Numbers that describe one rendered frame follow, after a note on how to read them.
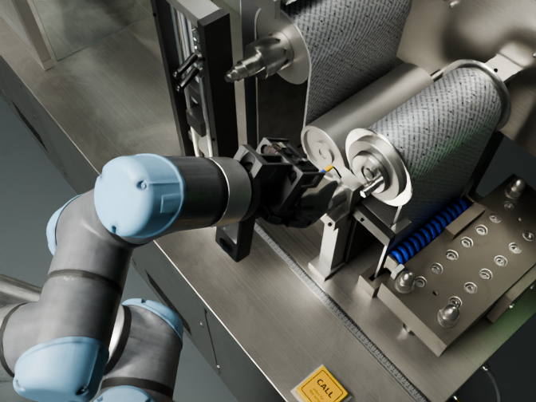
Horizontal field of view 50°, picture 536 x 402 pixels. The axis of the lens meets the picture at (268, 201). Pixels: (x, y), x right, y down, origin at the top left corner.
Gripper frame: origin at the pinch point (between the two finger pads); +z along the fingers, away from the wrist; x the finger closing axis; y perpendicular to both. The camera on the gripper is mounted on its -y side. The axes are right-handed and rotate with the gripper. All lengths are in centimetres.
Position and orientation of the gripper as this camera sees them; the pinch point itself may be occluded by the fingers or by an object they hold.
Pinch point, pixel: (313, 197)
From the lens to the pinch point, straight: 80.6
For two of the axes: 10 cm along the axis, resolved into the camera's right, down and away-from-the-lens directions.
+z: 5.9, -0.5, 8.1
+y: 5.0, -7.7, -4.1
